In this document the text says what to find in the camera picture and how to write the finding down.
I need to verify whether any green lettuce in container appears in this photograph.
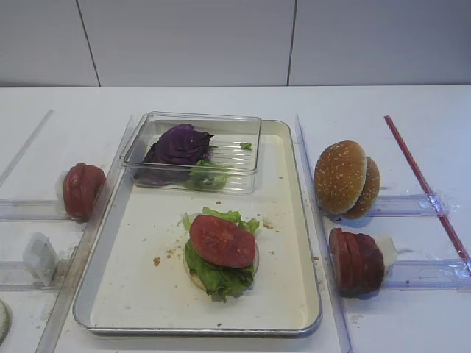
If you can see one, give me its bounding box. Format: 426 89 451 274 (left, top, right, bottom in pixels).
183 160 233 191

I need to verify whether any small lettuce scrap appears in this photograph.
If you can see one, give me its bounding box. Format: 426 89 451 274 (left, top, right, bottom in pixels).
239 142 252 151

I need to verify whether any green lettuce on bun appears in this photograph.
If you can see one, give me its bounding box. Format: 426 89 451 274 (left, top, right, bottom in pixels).
182 207 260 301

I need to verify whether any meat patty slice stack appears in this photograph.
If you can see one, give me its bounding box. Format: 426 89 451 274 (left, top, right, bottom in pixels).
329 228 386 296

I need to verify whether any tomato slice stack left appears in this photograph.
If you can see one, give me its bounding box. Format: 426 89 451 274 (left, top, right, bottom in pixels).
63 163 106 221

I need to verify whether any metal baking tray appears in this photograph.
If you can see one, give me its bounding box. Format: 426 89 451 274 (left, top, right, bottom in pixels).
73 121 322 337

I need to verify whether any clear plastic container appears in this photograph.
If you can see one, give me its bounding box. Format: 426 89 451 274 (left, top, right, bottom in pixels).
121 111 261 193

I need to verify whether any purple cabbage leaf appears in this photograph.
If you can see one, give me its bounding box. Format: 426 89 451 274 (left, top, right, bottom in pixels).
135 124 213 187

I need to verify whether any front sesame bun top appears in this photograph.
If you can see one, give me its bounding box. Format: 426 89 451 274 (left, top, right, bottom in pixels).
314 140 367 214

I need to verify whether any sesame bun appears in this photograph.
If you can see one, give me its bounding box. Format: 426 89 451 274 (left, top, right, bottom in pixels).
344 157 380 219
314 140 367 214

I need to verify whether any bottom bun half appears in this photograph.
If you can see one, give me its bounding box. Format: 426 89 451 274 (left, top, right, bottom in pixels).
183 240 259 300

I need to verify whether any rear sesame bun top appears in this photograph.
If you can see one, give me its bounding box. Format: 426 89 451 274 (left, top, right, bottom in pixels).
344 157 380 219

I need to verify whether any red straw stick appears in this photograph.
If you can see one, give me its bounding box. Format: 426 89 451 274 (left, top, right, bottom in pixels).
384 115 470 267

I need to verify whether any white pusher block right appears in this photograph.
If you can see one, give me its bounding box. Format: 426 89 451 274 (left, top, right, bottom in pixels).
374 234 398 274

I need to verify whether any white pusher block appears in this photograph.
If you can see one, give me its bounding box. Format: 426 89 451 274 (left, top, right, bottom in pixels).
374 234 398 274
22 232 58 286

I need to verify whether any white pusher behind tomatoes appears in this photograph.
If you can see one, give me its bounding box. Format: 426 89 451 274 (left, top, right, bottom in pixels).
54 174 65 202

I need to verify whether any white pusher block left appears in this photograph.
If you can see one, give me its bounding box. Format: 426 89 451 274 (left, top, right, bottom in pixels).
22 232 58 286

